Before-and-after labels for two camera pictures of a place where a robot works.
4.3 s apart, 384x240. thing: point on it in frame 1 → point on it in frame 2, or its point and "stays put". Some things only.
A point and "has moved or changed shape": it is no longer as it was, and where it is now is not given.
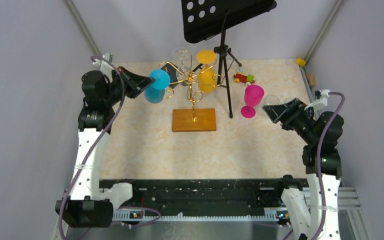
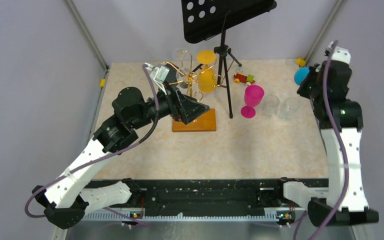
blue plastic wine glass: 154,93 has moved or changed shape
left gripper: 135,81 → 182,107
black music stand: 208,20 stays put
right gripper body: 300,121 → 308,88
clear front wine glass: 270,99 stays put
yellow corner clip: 300,61 stays put
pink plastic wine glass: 253,95 stays put
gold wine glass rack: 193,119 stays put
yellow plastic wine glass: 207,81 stays put
